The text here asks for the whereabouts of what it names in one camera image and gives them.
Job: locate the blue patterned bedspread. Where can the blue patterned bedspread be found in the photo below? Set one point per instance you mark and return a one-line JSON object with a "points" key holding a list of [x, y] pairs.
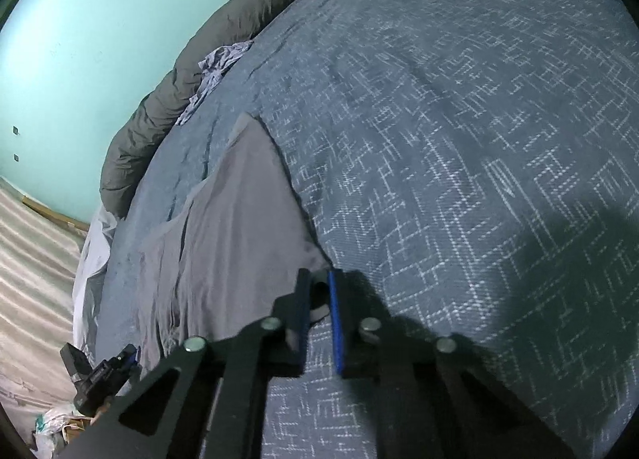
{"points": [[449, 139]]}

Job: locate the dark grey rolled quilt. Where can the dark grey rolled quilt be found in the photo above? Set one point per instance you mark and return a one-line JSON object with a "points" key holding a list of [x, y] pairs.
{"points": [[164, 105]]}

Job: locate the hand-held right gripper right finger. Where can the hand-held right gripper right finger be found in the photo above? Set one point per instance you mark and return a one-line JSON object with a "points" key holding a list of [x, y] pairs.
{"points": [[335, 319]]}

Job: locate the beige striped curtain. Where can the beige striped curtain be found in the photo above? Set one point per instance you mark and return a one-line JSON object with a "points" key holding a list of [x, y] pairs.
{"points": [[35, 289]]}

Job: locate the white plastic bag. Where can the white plastic bag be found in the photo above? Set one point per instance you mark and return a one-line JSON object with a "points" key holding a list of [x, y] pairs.
{"points": [[50, 426]]}

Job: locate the white bed sheet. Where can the white bed sheet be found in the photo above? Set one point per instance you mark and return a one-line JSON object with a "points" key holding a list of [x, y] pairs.
{"points": [[92, 259]]}

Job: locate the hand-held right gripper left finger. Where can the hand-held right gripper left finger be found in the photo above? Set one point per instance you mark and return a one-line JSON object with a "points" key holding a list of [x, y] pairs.
{"points": [[301, 309]]}

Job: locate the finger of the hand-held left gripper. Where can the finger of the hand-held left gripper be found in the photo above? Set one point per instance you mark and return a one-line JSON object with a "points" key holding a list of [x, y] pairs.
{"points": [[127, 356]]}

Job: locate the wooden strip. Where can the wooden strip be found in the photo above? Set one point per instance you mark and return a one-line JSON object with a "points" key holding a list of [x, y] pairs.
{"points": [[55, 213]]}

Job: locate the grey garment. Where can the grey garment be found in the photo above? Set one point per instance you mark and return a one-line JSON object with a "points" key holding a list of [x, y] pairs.
{"points": [[234, 219]]}

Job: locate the purple white crumpled cloth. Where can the purple white crumpled cloth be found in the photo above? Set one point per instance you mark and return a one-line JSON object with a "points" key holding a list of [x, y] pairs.
{"points": [[214, 70]]}

